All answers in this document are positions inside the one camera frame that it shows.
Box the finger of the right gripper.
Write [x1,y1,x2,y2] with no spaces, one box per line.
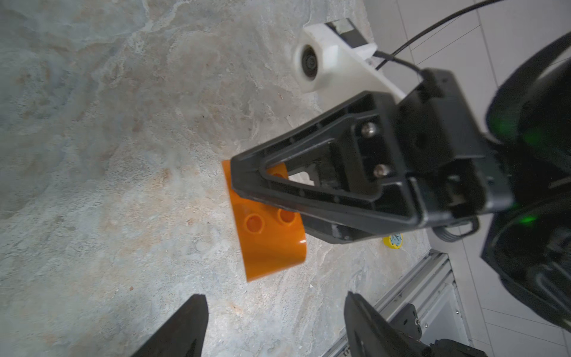
[301,215,388,245]

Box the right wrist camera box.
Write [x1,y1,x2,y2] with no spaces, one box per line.
[291,18,405,111]

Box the yellow clock lego piece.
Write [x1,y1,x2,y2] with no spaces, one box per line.
[383,234,402,249]

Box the orange curved lego brick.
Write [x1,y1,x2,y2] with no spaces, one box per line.
[222,160,307,282]

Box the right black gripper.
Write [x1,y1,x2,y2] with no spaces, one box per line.
[230,68,514,230]

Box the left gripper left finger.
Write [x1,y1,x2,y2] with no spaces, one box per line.
[132,294,209,357]

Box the aluminium mounting rail frame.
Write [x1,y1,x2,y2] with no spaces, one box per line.
[320,249,474,357]

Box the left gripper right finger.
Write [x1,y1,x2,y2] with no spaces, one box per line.
[343,292,486,357]

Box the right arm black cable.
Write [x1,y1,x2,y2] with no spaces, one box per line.
[372,0,505,72]

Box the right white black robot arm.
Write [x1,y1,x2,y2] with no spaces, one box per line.
[230,34,570,330]

